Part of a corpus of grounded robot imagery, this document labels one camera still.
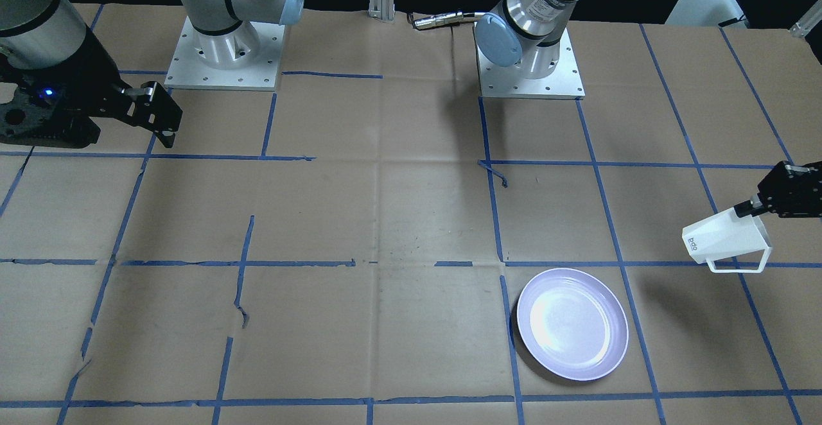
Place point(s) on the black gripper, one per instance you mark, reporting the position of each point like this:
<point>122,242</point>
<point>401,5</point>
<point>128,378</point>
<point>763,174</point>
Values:
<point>791,189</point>

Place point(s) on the white angular cup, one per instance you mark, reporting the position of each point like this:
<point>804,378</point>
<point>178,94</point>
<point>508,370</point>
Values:
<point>725,235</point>

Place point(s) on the black gripper, blue light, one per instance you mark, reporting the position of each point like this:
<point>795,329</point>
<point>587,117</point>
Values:
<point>92,69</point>

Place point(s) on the lavender round plate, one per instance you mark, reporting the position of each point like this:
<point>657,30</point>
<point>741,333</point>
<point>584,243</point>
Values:
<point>572,324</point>

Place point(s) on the aluminium bar at edge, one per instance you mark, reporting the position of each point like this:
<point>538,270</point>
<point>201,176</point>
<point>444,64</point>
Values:
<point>807,22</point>

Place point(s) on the square metal base plate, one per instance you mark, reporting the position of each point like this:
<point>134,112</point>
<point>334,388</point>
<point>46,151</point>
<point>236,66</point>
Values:
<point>552,73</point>
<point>246,59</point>

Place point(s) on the silver robot arm, blue joint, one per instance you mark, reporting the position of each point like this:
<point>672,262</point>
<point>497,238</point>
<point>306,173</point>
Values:
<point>539,11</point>

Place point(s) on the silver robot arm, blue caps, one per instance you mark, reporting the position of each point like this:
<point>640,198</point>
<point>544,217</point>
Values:
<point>37,34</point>

